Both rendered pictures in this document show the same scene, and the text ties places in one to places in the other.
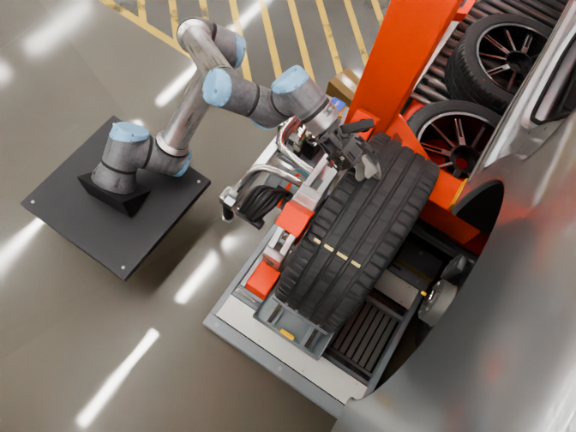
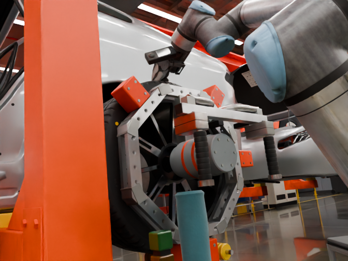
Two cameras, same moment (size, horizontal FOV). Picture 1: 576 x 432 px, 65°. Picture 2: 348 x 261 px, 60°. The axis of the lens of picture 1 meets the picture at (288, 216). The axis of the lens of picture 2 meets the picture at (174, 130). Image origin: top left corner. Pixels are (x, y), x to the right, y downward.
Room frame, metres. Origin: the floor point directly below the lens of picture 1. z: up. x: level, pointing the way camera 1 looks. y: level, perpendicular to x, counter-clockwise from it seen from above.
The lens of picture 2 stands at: (1.64, 0.44, 0.74)
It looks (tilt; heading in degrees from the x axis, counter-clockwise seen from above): 12 degrees up; 210
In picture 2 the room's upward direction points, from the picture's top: 6 degrees counter-clockwise
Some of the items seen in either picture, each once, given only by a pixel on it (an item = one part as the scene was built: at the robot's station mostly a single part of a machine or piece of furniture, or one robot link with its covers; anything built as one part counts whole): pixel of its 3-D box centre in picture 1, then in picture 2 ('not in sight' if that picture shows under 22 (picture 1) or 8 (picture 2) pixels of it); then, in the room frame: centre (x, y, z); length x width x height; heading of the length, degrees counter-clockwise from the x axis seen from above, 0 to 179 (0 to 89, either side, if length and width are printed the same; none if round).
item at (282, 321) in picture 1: (313, 293); not in sight; (0.57, -0.22, 0.13); 0.50 x 0.36 x 0.10; 161
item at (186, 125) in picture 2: (291, 129); (190, 123); (0.90, 0.07, 0.93); 0.09 x 0.05 x 0.05; 71
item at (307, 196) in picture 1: (312, 206); (188, 160); (0.67, -0.07, 0.85); 0.54 x 0.07 x 0.54; 161
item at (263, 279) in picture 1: (262, 280); (239, 159); (0.37, 0.02, 0.85); 0.09 x 0.08 x 0.07; 161
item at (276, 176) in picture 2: (227, 208); (271, 156); (0.59, 0.20, 0.83); 0.04 x 0.04 x 0.16
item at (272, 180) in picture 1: (295, 195); (202, 157); (0.70, 0.00, 0.85); 0.21 x 0.14 x 0.14; 71
